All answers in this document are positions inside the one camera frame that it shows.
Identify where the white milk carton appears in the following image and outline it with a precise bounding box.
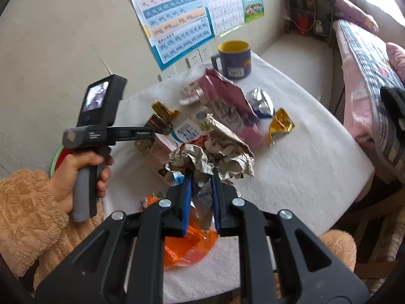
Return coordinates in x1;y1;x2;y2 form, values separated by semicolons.
167;111;212;144

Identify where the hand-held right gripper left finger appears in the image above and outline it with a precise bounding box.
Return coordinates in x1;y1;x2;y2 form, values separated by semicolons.
34;171;193;304

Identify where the pink pillow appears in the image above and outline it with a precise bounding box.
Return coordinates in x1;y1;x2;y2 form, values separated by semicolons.
334;0;379;34

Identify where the person's left hand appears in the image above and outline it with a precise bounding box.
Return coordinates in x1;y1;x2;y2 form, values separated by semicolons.
52;150;114;213

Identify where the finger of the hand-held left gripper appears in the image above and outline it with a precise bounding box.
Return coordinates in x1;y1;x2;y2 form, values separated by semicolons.
127;127;157;142

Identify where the fuzzy brown clothing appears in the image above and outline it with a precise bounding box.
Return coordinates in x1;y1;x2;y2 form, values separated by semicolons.
33;201;106;289

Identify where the orange plastic wrapper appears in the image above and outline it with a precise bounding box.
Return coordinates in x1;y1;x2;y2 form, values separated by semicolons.
141;196;219;270

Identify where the silver foil wrapper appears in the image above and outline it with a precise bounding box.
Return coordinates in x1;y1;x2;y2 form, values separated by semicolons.
246;87;274;120

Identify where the white chart wall poster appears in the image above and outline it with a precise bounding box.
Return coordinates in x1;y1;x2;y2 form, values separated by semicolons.
199;0;246;37

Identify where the small pink white packet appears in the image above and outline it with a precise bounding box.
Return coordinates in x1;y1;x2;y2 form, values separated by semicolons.
179;81;204;107

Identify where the pale pink carton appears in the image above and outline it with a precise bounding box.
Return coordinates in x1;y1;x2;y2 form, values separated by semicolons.
148;133;178;185

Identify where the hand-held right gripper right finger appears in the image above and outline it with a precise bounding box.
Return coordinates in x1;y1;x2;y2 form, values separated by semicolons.
210;168;370;304

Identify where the striped letter wall poster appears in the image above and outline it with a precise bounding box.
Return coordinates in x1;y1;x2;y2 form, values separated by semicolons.
120;0;216;72

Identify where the red bin with green rim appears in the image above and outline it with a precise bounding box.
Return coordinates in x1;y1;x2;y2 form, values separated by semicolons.
50;143;69;178

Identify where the blue mug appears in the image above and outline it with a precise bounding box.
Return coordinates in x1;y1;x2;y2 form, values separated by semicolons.
211;40;252;80

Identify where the white table cloth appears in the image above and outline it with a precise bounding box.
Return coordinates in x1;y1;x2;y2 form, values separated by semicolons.
104;52;376;304

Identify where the pink snack bag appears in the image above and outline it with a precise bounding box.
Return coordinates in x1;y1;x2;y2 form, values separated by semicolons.
197;68;267;150

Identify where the dark metal shelf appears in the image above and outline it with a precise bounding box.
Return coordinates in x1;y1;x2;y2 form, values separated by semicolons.
282;0;336;44

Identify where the black cloth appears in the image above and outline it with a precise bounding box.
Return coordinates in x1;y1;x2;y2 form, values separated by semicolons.
380;86;405;128

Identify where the gold foil wrapper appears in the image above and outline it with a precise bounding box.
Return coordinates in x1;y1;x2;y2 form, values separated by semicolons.
144;100;181;135
265;108;296;146

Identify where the white wall socket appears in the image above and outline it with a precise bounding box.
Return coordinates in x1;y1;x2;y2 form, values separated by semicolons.
185;48;211;69

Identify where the brown paper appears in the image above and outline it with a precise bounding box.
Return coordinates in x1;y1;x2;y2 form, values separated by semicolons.
169;114;255;232

